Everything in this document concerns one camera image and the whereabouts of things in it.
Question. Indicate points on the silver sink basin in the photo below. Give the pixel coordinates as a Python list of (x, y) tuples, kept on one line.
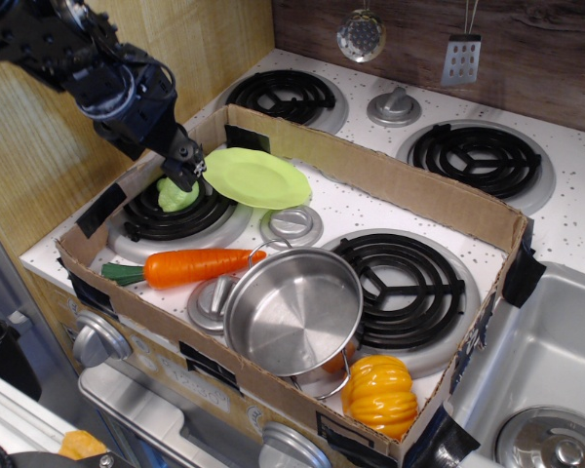
[(534, 357)]

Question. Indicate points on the brown cardboard fence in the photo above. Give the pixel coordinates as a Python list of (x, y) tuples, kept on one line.
[(405, 191)]

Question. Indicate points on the black device left edge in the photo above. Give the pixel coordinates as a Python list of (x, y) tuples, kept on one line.
[(15, 369)]

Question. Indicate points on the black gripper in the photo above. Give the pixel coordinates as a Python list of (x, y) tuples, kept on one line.
[(149, 123)]

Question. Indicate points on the silver stovetop knob front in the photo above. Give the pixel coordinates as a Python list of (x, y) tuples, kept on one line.
[(206, 304)]

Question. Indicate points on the green toy broccoli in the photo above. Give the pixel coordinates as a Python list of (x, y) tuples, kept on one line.
[(172, 199)]

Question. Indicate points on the silver oven door handle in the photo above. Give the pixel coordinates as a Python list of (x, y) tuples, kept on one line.
[(151, 418)]

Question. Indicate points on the back right black burner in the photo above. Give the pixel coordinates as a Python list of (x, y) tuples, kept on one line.
[(499, 160)]

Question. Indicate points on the back left black burner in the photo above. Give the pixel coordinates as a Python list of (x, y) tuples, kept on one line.
[(297, 96)]

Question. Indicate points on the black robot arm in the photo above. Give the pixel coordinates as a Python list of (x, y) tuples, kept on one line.
[(129, 95)]

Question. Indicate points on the silver stovetop knob back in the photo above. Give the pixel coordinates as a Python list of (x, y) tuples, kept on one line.
[(394, 109)]

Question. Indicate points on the orange object bottom left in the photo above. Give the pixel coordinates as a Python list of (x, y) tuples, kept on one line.
[(80, 444)]

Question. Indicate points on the silver oven knob left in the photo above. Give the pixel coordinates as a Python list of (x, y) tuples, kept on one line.
[(98, 341)]

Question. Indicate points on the stainless steel pan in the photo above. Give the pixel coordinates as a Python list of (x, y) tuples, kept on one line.
[(293, 311)]

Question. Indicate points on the silver stovetop knob middle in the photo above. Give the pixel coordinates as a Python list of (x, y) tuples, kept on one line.
[(299, 226)]

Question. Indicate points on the silver sink drain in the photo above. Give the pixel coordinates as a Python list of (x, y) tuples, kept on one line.
[(541, 437)]

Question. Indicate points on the front right black burner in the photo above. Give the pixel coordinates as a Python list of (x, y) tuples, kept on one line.
[(419, 299)]

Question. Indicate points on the orange toy carrot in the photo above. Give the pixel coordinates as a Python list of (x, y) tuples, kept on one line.
[(168, 270)]

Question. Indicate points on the silver stovetop knob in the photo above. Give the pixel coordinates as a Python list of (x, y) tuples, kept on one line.
[(299, 226), (394, 109), (206, 304)]

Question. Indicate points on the hanging silver skimmer ladle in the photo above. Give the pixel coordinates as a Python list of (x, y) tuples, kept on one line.
[(362, 34)]

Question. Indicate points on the light green plastic plate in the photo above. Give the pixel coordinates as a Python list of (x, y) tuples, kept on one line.
[(256, 179)]

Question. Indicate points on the hanging silver slotted spatula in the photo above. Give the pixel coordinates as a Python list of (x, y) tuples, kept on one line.
[(462, 57)]

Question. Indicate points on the silver oven knob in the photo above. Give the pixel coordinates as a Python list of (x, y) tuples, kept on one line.
[(98, 341), (283, 447)]

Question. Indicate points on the orange toy pumpkin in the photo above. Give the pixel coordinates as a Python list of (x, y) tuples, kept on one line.
[(379, 394)]

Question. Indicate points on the silver oven knob right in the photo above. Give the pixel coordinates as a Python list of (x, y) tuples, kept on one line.
[(283, 447)]

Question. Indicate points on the small orange toy under pan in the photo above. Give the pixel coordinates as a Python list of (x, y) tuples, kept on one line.
[(341, 359)]

